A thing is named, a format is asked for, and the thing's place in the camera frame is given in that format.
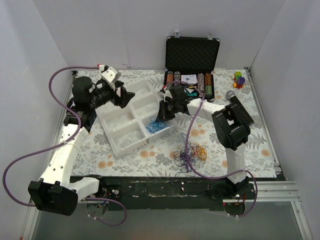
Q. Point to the black poker chip case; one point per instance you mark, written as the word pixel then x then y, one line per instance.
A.
pixel 192 60

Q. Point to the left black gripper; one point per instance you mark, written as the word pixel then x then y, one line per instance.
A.
pixel 117 95

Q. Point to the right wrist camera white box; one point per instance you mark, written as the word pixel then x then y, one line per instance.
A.
pixel 165 95

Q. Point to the white plastic compartment tray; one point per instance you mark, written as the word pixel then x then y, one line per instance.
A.
pixel 132 127

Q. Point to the black metal base plate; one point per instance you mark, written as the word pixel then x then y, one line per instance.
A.
pixel 174 193

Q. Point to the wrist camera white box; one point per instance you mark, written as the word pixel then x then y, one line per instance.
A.
pixel 165 95
pixel 109 74

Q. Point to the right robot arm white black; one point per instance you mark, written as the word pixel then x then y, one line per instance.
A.
pixel 230 126

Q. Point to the colourful toy block train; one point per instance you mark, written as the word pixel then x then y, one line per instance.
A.
pixel 238 80

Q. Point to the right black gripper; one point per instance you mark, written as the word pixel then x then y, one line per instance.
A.
pixel 166 108

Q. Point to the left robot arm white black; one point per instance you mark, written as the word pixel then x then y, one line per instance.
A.
pixel 54 192

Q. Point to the floral patterned table mat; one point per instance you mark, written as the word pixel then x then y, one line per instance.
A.
pixel 157 159

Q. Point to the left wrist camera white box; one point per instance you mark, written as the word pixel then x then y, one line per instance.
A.
pixel 109 74

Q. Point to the black handheld microphone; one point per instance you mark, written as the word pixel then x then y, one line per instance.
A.
pixel 231 96

